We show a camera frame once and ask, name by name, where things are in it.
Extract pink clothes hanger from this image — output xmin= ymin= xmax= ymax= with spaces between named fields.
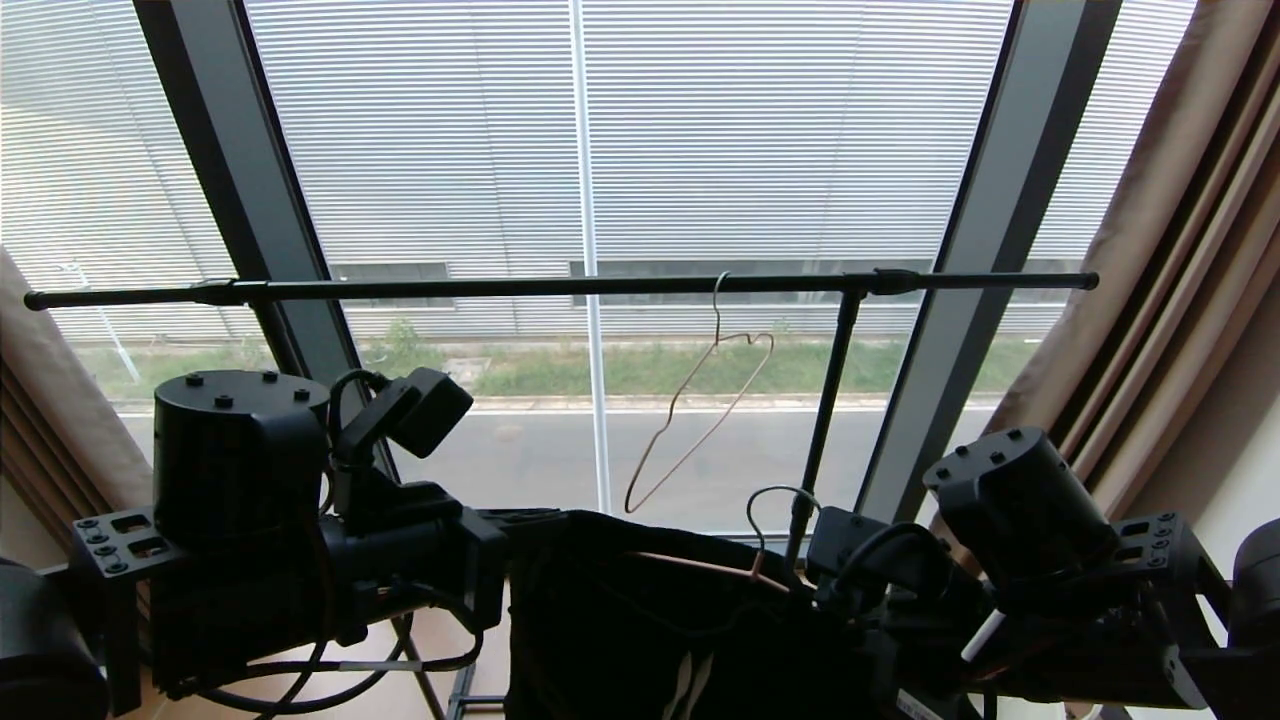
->
xmin=634 ymin=486 xmax=823 ymax=597
xmin=623 ymin=271 xmax=777 ymax=516

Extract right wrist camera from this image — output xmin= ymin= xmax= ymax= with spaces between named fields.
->
xmin=804 ymin=507 xmax=953 ymax=613

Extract black clothes rack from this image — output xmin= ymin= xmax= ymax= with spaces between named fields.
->
xmin=24 ymin=267 xmax=1100 ymax=720

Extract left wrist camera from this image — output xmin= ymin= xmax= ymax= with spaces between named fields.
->
xmin=333 ymin=366 xmax=476 ymax=506

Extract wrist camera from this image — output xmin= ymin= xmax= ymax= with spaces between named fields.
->
xmin=804 ymin=507 xmax=953 ymax=613
xmin=333 ymin=366 xmax=476 ymax=506

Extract window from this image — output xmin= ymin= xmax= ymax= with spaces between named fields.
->
xmin=0 ymin=0 xmax=1197 ymax=546

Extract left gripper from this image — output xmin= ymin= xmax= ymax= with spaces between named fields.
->
xmin=318 ymin=500 xmax=511 ymax=646

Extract brown curtain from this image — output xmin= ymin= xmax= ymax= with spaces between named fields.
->
xmin=0 ymin=245 xmax=158 ymax=561
xmin=928 ymin=0 xmax=1280 ymax=561

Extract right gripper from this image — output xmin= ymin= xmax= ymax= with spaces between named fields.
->
xmin=850 ymin=585 xmax=1011 ymax=720

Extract black shorts with white stripes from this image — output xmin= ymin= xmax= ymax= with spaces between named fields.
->
xmin=504 ymin=508 xmax=901 ymax=720

